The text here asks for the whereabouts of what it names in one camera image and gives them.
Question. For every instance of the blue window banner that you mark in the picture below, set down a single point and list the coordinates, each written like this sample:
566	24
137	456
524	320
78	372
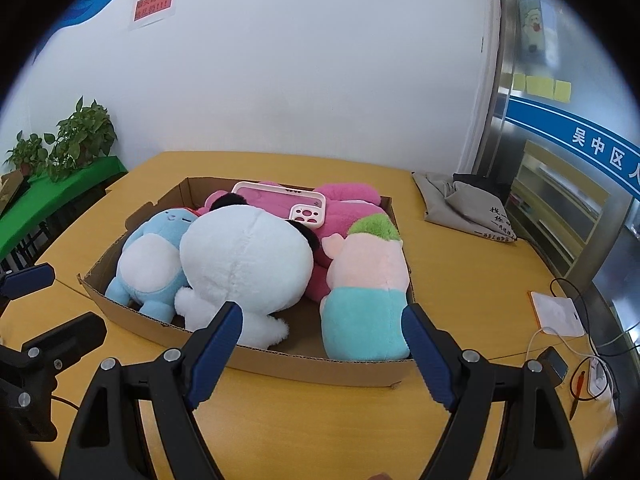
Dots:
565	130

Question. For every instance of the wooden box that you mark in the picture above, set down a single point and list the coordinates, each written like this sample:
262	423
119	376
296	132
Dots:
10	190

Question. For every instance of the green table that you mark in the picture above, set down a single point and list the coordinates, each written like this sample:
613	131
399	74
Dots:
75	185

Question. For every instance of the pink white phone case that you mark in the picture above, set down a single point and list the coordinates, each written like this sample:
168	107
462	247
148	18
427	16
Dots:
280	202

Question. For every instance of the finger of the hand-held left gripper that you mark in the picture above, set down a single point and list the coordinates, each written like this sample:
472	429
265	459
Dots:
67	335
25	280

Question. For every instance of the large potted green plant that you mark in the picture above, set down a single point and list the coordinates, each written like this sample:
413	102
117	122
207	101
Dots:
82	135

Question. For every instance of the white panda plush toy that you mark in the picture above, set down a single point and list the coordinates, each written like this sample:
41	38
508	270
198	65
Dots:
240	260

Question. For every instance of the red wall sign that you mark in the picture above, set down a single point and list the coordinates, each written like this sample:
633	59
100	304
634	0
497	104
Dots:
154	6

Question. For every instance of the yellow sticky note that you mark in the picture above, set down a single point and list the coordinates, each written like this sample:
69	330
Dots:
518	81
562	90
539	85

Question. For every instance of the grey cloth bag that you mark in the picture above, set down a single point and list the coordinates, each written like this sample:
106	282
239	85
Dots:
440	205

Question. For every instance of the light blue plush toy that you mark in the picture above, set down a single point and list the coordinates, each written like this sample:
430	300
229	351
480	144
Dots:
150	270

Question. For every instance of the white power strip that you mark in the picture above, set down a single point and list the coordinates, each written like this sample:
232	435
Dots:
597	380

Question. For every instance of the teal plush toy green hair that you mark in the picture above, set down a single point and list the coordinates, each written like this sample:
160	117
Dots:
360	320

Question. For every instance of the small potted green plant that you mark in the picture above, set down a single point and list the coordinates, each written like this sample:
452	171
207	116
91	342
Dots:
27	152

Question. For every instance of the large pink plush bear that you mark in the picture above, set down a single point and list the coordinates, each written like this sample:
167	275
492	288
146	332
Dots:
345	210

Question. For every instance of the red pen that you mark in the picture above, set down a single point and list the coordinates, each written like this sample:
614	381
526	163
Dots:
578	390

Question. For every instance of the black charger block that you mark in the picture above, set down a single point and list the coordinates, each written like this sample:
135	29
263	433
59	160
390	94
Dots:
555	362

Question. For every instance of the shelf behind glass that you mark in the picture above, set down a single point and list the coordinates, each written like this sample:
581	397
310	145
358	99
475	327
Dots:
555	205

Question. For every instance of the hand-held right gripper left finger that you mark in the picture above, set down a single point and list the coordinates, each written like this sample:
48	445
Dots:
215	355

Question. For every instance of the cartoon window sticker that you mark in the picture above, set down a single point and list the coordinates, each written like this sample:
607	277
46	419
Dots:
531	25

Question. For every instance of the cardboard box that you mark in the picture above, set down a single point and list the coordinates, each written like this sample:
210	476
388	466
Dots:
300	365

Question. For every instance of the black cloth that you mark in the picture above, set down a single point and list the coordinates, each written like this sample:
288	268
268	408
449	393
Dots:
475	182

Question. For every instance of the white flat pouch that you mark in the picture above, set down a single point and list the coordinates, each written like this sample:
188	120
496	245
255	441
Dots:
557	312

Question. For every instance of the black metal frame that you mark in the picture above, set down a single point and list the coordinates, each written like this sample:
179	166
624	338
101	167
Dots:
40	237

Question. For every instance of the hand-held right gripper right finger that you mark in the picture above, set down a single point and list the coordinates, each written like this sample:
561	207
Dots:
430	360

